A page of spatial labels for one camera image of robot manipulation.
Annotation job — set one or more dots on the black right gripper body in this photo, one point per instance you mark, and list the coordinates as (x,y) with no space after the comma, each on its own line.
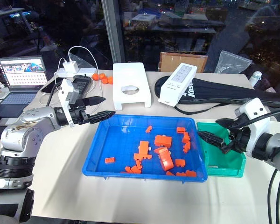
(238,142)

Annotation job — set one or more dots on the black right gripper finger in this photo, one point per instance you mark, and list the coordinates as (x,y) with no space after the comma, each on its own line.
(226,123)
(211,138)

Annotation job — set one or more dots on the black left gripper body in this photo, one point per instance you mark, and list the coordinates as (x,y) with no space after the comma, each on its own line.
(79,116)

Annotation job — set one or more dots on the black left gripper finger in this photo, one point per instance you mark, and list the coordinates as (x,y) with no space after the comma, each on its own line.
(93,100)
(102,116)

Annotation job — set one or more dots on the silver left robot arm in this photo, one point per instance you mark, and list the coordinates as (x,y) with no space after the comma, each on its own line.
(18,135)

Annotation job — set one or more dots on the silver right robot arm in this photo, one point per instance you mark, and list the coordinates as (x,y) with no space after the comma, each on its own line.
(278,145)

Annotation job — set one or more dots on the green plastic tray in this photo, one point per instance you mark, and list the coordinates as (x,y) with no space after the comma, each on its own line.
(226,163)

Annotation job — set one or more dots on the long white printed box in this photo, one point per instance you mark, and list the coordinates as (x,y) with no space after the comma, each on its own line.
(177,88)

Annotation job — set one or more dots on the brown cardboard box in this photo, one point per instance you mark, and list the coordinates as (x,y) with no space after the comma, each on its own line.
(172,61)

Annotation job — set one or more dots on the black power adapter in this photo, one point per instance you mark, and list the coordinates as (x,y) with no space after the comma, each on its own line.
(82,82)

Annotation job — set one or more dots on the orange cap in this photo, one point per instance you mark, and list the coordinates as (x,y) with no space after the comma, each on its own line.
(102,75)
(95,76)
(104,81)
(110,80)

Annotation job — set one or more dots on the orange studded block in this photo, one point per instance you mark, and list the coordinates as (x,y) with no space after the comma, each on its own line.
(186,147)
(135,168)
(186,137)

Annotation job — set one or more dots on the white power strip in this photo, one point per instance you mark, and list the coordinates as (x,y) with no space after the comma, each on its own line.
(86,72)

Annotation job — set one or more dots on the black racket bag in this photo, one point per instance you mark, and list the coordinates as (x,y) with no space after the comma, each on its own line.
(224,93)

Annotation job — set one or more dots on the small orange block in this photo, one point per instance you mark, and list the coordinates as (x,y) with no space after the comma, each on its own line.
(180,163)
(109,160)
(180,174)
(181,130)
(149,129)
(170,173)
(191,173)

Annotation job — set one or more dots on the blue plastic tray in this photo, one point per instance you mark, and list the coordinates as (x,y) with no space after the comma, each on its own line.
(121,144)

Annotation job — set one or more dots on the white charger plug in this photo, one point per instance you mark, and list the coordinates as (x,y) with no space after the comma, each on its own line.
(71,66)

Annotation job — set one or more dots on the black smartphone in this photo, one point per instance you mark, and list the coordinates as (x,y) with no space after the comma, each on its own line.
(49,86)

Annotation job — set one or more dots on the white stand with round hole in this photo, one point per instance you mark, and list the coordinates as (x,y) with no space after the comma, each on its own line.
(130,74)

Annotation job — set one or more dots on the large orange block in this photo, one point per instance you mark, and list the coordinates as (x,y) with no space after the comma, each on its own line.
(167,162)
(163,141)
(162,151)

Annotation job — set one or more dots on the tall orange block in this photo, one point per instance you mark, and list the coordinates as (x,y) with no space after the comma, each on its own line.
(143,147)

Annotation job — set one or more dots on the white bottle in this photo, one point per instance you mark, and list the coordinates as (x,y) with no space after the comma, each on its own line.
(255,79)

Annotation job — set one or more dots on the flat orange block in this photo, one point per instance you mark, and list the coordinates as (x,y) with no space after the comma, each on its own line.
(142,156)

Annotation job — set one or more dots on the clear plastic bag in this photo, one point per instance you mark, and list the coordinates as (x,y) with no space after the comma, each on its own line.
(233,63)

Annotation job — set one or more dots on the open laptop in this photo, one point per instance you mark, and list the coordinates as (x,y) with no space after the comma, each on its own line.
(18,77)

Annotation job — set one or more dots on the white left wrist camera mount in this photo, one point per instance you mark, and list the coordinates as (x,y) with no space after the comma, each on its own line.
(65,89)

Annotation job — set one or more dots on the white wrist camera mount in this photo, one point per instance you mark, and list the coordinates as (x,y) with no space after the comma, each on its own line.
(65,89)
(256,109)

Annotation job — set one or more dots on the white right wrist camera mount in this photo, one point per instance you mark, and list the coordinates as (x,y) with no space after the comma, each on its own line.
(256,109)

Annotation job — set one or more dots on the grey window post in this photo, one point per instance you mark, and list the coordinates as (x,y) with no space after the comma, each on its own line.
(113,35)

